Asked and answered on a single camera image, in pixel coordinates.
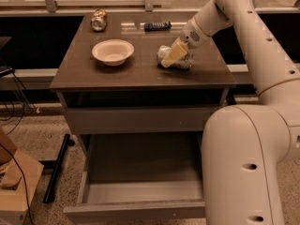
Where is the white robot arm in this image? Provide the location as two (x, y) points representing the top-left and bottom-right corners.
(161, 0), (300, 225)

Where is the silver green 7up can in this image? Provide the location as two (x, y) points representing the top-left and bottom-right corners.
(157, 45), (193, 69)

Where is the brown crushed soda can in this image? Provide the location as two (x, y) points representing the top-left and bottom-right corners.
(91, 9), (107, 32)

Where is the cardboard box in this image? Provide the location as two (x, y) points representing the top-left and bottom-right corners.
(0, 129), (43, 225)

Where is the black metal floor bar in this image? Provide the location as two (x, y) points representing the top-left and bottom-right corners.
(43, 134), (75, 203)

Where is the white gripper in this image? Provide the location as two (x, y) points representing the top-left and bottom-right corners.
(161, 18), (209, 68)

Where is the open grey middle drawer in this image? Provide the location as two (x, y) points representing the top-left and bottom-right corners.
(64, 132), (205, 224)

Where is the black cable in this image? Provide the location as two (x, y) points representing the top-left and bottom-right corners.
(0, 142), (36, 225)

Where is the white paper bowl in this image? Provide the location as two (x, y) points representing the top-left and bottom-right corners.
(92, 39), (134, 67)

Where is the closed grey top drawer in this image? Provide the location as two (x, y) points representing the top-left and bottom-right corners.
(65, 106), (218, 135)

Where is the blue snack bar packet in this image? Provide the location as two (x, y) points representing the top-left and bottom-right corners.
(143, 22), (172, 31)

